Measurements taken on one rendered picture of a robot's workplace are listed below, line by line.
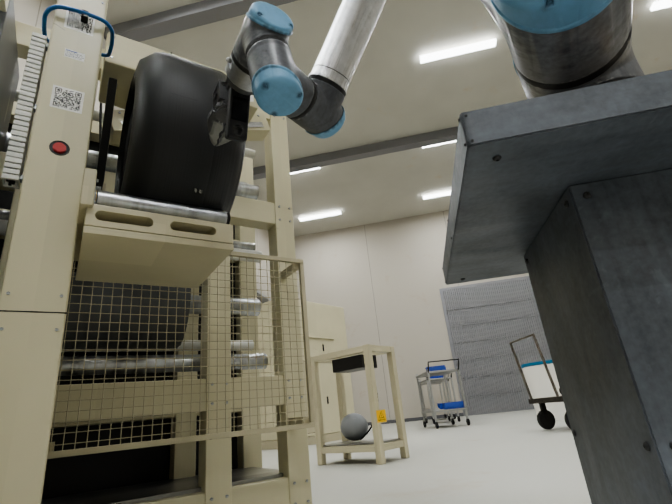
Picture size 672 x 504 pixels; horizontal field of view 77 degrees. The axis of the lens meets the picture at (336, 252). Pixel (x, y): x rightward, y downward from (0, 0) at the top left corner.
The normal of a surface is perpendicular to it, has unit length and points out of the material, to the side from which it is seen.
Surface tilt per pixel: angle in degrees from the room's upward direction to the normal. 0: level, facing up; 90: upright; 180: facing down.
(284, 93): 171
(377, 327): 90
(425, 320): 90
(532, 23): 145
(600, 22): 162
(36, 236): 90
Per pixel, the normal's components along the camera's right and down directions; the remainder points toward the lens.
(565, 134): 0.10, 0.93
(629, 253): -0.20, -0.33
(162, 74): 0.25, -0.53
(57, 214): 0.53, -0.36
